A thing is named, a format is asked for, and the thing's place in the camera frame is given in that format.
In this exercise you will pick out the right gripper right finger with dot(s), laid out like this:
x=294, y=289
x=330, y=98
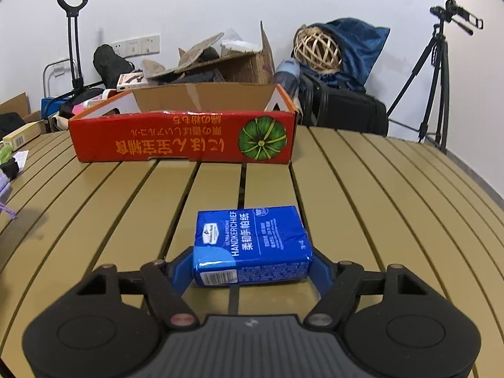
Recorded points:
x=322, y=272

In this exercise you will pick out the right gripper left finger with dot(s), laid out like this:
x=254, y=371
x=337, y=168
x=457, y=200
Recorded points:
x=180, y=271

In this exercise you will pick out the blue tissue pack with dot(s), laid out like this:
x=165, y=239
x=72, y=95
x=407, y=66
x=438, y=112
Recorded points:
x=250, y=246

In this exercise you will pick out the purple knitted pouch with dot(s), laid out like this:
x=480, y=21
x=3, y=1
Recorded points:
x=6, y=190

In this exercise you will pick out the red cardboard box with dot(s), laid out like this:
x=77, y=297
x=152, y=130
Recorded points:
x=214, y=122

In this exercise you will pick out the black suitcase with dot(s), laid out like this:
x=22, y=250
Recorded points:
x=340, y=109

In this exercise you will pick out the open brown cardboard box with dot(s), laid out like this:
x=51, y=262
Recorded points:
x=227, y=60

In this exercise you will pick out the white paper leaflet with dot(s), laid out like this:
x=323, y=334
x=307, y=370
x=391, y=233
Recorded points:
x=20, y=158

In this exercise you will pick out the pink white product box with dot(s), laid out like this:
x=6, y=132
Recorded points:
x=132, y=81

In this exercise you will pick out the black beanie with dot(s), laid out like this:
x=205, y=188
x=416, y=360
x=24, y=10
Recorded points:
x=8, y=167

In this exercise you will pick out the blue water bottle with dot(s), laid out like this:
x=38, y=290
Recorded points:
x=287, y=75

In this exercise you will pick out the yellow medicine box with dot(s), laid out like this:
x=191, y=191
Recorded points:
x=24, y=134

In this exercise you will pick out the wicker ball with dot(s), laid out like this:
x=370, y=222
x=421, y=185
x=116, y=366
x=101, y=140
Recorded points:
x=317, y=50

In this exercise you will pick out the black clothes in box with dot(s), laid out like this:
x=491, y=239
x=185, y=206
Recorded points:
x=10, y=122

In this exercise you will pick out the brown cardboard box left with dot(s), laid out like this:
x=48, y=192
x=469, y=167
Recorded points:
x=20, y=104

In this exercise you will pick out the dark blue cloth bag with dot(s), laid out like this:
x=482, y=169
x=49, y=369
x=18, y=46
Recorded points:
x=361, y=44

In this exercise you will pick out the black bag on wall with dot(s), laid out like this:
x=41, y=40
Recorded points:
x=110, y=66

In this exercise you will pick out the white wall outlet strip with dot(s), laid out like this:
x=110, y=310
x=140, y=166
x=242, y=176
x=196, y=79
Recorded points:
x=137, y=46

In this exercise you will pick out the black camera tripod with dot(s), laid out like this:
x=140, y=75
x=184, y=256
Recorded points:
x=434, y=127

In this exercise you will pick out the black trolley handle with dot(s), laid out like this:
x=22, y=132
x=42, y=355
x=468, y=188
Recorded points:
x=72, y=9

